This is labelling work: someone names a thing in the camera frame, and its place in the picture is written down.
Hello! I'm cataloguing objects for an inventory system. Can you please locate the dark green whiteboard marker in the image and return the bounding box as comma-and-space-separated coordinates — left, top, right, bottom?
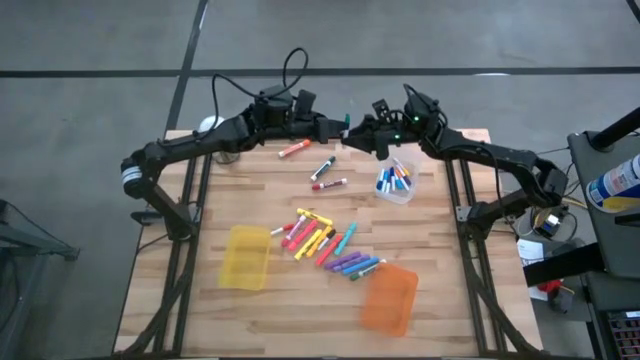
309, 155, 337, 182

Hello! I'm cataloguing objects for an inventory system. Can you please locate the white bulb lamp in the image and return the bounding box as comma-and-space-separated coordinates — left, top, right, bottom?
198, 114, 242, 166

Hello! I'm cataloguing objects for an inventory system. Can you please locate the black-capped thin marker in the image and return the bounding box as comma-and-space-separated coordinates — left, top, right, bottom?
317, 229, 338, 252

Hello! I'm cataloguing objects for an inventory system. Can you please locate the white wipes canister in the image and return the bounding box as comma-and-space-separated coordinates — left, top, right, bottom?
585, 153, 640, 215

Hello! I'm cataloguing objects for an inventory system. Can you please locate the pink marker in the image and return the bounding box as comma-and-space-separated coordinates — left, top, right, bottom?
280, 213, 308, 248

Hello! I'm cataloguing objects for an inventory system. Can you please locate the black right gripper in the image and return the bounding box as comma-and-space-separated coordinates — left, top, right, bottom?
340, 116, 409, 161

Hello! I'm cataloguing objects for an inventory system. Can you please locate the blue highlighter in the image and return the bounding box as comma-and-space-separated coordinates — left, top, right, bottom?
341, 256, 381, 277

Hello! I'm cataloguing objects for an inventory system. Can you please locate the purple highlighter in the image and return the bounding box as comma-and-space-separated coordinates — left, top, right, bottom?
331, 253, 372, 273
323, 250, 363, 271

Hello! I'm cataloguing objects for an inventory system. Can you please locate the black side table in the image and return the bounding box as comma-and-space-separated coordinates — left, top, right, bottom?
567, 130, 640, 281

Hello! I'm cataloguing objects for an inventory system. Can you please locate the pink highlighter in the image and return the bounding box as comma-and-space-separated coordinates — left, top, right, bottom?
287, 219, 320, 253

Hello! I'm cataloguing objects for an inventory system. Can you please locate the black folding table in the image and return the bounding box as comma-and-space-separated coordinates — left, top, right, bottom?
0, 198, 81, 360

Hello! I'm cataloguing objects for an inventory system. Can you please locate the red highlighter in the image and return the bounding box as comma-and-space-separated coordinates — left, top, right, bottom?
314, 233, 345, 267

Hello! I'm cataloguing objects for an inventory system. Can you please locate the orange plastic bin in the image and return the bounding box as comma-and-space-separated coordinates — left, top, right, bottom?
360, 263, 420, 338

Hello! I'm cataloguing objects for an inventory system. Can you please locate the clear plastic bin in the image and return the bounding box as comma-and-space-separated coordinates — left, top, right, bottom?
374, 157, 419, 205

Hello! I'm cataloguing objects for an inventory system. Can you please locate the yellow cable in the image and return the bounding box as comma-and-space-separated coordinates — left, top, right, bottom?
559, 196, 590, 211

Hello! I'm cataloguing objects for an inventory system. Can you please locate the small power supply box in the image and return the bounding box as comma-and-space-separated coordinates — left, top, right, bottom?
533, 209, 570, 240

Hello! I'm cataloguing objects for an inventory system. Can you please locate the red whiteboard marker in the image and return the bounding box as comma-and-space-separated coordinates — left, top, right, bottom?
311, 177, 349, 192

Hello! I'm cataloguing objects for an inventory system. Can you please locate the black keyboard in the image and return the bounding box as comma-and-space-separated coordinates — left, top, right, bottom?
606, 309, 640, 360

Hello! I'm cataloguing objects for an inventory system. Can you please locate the plain yellow highlighter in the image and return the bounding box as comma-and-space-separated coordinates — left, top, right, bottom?
293, 228, 325, 262

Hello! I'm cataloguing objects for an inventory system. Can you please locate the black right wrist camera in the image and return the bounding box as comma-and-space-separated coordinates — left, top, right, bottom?
371, 98, 392, 120

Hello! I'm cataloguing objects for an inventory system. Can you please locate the teal highlighter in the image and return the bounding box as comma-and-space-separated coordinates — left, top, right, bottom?
333, 221, 359, 257

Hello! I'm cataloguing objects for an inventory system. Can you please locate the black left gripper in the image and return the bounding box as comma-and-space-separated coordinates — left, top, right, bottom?
287, 112, 348, 145

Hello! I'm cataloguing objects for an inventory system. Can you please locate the black left camera cable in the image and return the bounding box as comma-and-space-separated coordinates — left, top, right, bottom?
211, 47, 310, 132

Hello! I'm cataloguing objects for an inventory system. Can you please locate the orange-yellow highlighter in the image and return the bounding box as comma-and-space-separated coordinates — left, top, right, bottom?
305, 225, 334, 259

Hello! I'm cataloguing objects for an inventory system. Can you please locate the white paper sheet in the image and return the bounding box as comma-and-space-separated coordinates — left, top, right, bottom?
517, 238, 545, 267

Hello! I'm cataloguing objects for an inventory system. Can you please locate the yellow plastic bin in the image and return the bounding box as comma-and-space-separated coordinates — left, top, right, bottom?
218, 224, 273, 291

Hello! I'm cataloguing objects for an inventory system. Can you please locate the orange whiteboard marker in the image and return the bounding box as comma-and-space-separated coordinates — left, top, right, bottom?
277, 139, 313, 159

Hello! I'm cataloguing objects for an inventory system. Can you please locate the green Expo marker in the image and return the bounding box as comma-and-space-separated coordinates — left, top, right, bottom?
348, 258, 388, 282

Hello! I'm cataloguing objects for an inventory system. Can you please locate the black bar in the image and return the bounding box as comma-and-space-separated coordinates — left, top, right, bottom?
522, 242, 607, 289

